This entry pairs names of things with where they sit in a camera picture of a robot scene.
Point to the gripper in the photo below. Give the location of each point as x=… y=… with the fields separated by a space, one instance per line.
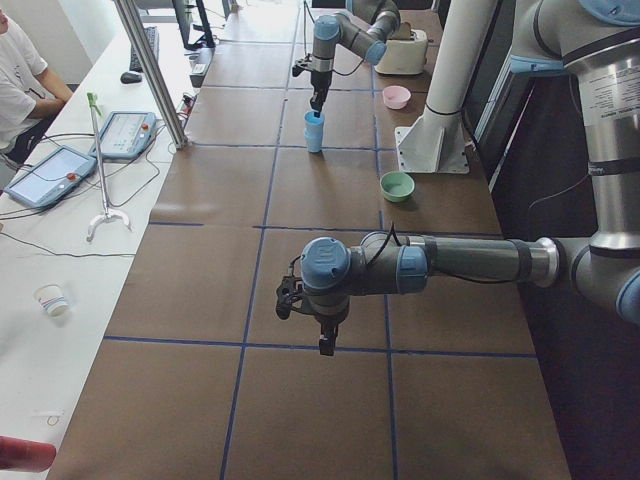
x=327 y=320
x=318 y=80

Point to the blue cup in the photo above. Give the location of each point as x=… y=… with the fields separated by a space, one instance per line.
x=314 y=125
x=314 y=142

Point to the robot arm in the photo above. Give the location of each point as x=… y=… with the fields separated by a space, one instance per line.
x=383 y=18
x=598 y=42

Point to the pink bowl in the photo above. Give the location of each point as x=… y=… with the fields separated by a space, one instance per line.
x=396 y=97

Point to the cream toaster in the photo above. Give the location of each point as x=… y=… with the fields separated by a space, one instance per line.
x=404 y=57

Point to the toast slice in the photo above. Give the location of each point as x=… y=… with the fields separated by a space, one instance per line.
x=403 y=32

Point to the green bowl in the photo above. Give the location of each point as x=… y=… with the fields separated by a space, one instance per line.
x=397 y=186

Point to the black monitor stand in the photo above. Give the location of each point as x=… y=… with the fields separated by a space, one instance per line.
x=193 y=23

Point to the black computer mouse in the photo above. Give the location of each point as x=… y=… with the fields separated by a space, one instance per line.
x=130 y=77

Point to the teach pendant far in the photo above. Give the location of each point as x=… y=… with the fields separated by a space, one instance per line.
x=126 y=134

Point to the teach pendant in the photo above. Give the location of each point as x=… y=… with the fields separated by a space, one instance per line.
x=126 y=134
x=52 y=178

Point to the grabber stick tool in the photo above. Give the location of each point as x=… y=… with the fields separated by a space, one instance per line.
x=109 y=213

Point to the teach pendant near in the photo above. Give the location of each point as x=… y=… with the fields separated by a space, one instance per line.
x=52 y=178

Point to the paper cup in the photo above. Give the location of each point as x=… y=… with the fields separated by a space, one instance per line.
x=52 y=300

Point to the seated person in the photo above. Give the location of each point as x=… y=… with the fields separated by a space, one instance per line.
x=32 y=94

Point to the red object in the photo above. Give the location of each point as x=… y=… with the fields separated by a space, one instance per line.
x=26 y=456

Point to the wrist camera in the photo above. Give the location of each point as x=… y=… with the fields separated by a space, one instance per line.
x=302 y=64
x=290 y=297

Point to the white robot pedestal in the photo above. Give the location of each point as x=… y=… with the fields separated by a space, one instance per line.
x=435 y=143

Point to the aluminium frame post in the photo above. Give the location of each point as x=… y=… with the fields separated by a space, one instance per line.
x=134 y=28

